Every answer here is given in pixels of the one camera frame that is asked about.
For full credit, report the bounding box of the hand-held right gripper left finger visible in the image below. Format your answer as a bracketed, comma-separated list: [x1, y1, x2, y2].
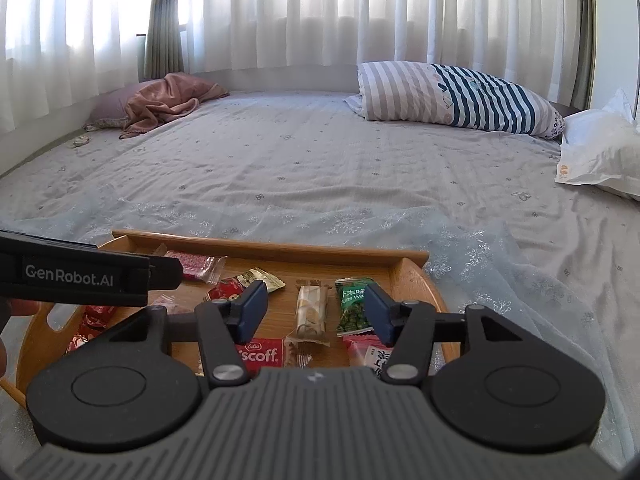
[107, 280, 268, 387]

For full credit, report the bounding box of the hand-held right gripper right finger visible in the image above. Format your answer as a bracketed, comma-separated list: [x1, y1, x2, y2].
[363, 282, 551, 386]

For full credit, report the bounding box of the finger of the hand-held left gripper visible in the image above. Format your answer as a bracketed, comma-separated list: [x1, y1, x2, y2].
[149, 255, 183, 292]

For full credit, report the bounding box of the green pea snack packet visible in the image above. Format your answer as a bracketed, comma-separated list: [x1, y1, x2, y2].
[334, 277, 376, 338]

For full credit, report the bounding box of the brown beige snack packet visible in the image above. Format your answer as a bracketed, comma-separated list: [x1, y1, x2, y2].
[235, 267, 287, 295]

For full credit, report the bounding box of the clear pink-red snack packet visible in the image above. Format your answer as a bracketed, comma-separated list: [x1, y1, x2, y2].
[152, 242, 228, 285]

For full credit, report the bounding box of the red caramel biscuit packet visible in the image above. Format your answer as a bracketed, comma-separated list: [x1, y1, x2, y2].
[235, 337, 313, 376]

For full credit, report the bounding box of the bright red wafer packet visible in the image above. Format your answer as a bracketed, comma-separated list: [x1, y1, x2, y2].
[75, 305, 117, 336]

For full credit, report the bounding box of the wooden tray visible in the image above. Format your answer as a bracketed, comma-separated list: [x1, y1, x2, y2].
[0, 230, 449, 408]

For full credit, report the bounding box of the clear cream biscuit packet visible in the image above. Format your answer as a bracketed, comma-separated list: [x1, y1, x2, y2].
[286, 280, 333, 348]

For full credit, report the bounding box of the person's left hand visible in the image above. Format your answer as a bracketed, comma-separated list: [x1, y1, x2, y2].
[0, 299, 42, 378]

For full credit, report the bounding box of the light blue snowflake blanket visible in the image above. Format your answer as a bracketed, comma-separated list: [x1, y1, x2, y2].
[0, 200, 631, 461]

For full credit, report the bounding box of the bed with grey sheet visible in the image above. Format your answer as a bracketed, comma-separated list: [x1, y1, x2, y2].
[0, 90, 640, 311]

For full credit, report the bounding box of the pink crumpled cloth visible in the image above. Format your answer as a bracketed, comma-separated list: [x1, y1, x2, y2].
[119, 72, 230, 140]

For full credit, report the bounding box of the purple pillow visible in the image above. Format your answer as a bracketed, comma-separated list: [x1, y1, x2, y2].
[84, 82, 151, 132]

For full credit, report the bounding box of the blue grey striped pillow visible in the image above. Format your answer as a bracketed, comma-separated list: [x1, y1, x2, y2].
[344, 61, 566, 140]

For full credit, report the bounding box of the grey-green curtain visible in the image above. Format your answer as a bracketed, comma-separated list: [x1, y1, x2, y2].
[570, 0, 598, 110]
[144, 0, 187, 81]

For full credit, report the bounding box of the white pillow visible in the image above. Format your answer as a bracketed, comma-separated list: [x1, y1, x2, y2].
[554, 89, 640, 201]

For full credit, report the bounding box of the white sheer curtain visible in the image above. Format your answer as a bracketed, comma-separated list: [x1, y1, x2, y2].
[0, 0, 581, 136]

